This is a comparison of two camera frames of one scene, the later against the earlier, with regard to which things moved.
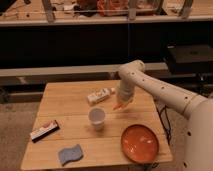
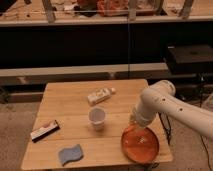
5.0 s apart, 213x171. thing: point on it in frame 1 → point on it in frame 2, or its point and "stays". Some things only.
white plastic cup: [96, 116] stays
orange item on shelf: [107, 8] stays
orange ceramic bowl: [140, 144] stays
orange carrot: [117, 106] → [129, 129]
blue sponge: [67, 155] stays
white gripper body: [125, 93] → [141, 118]
